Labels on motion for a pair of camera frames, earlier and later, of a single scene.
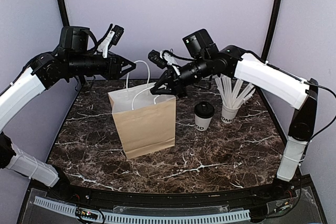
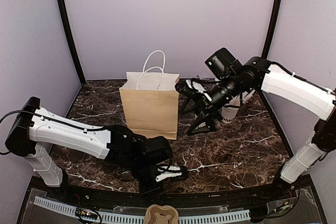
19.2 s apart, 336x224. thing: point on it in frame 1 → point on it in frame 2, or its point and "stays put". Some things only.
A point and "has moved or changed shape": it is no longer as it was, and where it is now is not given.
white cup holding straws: x=228 y=114 stays put
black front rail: x=239 y=196 stays put
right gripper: x=174 y=84 → x=204 y=116
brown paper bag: x=147 y=120 has moved or changed shape
